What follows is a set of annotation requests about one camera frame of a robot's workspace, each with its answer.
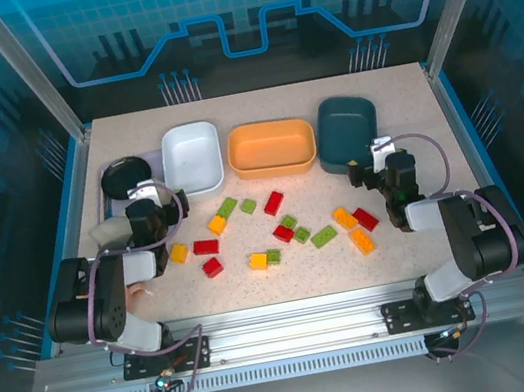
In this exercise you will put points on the small yellow lego brick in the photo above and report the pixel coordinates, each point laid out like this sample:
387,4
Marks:
258,260
217,224
179,252

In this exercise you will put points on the long red lego brick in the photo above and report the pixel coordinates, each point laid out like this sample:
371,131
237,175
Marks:
206,246
365,218
274,202

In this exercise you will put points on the long yellow lego brick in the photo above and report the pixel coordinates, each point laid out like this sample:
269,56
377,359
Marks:
362,241
345,217

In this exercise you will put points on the long green lego brick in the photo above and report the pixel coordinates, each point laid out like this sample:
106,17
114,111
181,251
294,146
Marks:
324,237
226,207

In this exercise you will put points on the small red lego brick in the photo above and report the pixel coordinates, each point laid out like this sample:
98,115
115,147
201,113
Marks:
283,233
212,267

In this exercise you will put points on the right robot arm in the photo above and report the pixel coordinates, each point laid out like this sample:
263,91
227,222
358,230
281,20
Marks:
473,240

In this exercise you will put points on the beige cloth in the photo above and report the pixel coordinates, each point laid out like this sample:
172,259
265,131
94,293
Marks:
111,232

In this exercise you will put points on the white rectangular container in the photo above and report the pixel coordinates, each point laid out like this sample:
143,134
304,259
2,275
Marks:
192,160

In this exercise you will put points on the lavender tray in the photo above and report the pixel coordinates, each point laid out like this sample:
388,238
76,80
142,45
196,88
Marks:
156,166

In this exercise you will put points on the dark teal rectangular container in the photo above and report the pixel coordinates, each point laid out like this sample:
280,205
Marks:
346,125

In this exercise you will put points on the pink bowl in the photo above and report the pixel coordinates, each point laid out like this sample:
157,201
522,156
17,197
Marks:
136,292

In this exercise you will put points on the orange rectangular container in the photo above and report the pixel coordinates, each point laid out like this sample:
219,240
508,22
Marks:
269,149

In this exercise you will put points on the aluminium front beam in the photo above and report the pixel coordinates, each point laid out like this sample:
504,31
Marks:
289,323

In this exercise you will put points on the small electronics connector board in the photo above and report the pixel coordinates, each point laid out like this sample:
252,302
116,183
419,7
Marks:
446,336
165,383

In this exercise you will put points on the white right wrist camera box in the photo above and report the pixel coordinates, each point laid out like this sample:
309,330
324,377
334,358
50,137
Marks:
380,150

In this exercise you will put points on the aluminium table side rail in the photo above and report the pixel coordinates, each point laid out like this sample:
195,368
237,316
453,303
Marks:
454,121
78,188

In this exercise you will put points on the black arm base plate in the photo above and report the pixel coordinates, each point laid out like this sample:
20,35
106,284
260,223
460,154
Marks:
400,316
139,366

